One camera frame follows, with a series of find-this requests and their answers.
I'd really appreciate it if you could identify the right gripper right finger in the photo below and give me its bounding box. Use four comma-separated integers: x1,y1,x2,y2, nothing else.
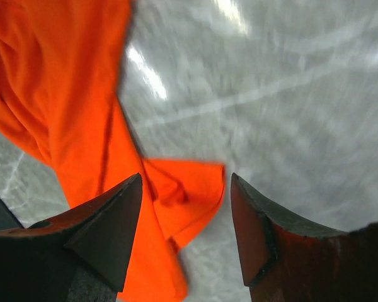
231,174,378,301

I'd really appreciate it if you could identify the orange t-shirt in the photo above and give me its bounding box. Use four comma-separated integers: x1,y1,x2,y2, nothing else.
0,1,226,301

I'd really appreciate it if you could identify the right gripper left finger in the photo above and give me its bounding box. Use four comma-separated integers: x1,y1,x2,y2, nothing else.
0,174,142,301

